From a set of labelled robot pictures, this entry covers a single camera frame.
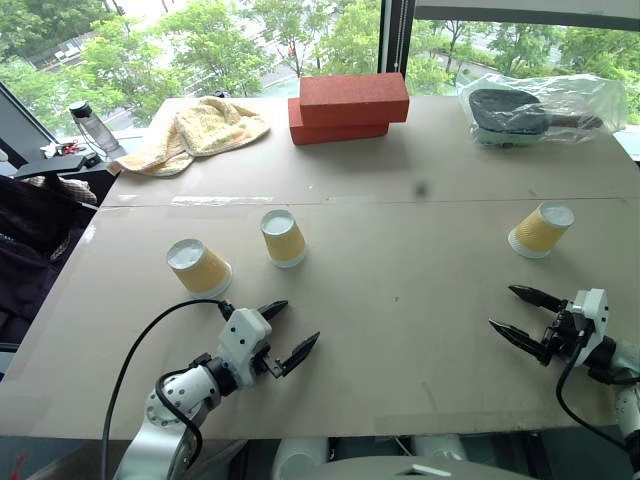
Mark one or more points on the pale yellow towel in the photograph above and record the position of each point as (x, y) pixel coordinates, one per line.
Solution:
(210, 130)

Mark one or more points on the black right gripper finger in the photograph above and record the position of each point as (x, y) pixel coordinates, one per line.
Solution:
(540, 298)
(522, 340)

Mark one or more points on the white rounded robot leg part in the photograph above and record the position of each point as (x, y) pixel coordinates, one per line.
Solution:
(440, 446)
(300, 457)

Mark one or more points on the small red object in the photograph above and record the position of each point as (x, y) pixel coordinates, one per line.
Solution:
(67, 148)

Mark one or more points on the dark clothing pile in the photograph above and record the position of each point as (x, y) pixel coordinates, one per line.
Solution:
(35, 235)

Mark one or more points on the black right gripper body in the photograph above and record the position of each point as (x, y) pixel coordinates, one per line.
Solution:
(565, 335)

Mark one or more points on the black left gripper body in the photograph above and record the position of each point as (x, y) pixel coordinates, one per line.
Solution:
(272, 366)

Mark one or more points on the clear water bottle black lid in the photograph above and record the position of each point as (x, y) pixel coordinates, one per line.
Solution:
(95, 129)

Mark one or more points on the yellow ribbed paper cup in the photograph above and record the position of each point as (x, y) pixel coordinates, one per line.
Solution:
(202, 272)
(540, 232)
(285, 242)

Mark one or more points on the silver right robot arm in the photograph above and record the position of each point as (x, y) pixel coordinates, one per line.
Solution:
(627, 370)

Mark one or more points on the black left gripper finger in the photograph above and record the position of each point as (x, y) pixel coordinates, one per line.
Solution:
(300, 350)
(275, 309)

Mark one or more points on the dark window frame post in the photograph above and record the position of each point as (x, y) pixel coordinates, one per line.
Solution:
(392, 40)

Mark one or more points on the clear plastic bag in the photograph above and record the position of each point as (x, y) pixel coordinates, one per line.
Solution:
(570, 95)

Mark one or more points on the black table tennis paddle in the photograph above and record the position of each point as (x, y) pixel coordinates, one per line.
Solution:
(505, 112)

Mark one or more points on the red brick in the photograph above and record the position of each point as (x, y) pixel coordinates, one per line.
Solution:
(335, 132)
(352, 97)

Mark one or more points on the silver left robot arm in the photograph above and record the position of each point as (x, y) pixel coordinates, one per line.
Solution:
(170, 415)

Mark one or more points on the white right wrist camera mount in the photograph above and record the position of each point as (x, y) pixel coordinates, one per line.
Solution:
(592, 310)

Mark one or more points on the grey robot torso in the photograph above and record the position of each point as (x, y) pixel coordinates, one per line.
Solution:
(400, 469)

